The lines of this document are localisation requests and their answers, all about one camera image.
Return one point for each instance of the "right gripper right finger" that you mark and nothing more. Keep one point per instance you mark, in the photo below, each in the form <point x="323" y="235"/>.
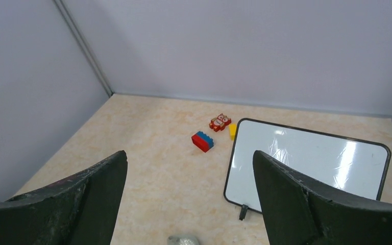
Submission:
<point x="298" y="209"/>

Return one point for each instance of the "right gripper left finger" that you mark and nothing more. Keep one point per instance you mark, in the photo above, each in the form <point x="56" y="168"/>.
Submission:
<point x="79" y="209"/>

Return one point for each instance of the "small whiteboard with black frame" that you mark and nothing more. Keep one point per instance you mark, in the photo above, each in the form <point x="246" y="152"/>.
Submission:
<point x="353" y="165"/>

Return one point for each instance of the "yellow toy brick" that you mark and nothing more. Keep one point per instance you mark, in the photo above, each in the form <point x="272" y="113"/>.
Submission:
<point x="232" y="131"/>

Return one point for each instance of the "red and blue toy brick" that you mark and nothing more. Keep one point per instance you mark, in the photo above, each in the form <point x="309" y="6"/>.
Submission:
<point x="202" y="141"/>

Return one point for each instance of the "red owl toy block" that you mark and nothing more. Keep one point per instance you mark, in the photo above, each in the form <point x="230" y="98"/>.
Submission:
<point x="220" y="122"/>

